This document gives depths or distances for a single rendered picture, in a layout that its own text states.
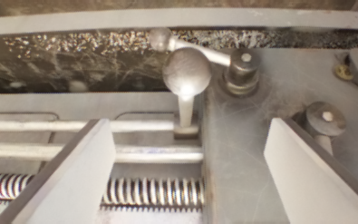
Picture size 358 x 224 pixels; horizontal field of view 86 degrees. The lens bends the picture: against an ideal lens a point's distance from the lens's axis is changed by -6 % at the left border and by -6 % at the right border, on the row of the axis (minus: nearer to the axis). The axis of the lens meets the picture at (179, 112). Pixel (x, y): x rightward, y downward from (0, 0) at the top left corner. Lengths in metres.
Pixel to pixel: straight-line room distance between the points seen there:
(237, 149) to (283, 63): 0.17
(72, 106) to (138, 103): 0.16
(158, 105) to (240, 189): 0.30
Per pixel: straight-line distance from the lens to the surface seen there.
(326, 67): 0.39
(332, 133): 0.26
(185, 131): 0.35
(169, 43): 0.28
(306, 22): 0.46
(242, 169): 0.25
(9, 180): 0.43
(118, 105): 0.51
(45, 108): 0.59
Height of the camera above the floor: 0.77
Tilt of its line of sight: 31 degrees down
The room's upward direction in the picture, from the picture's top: 179 degrees counter-clockwise
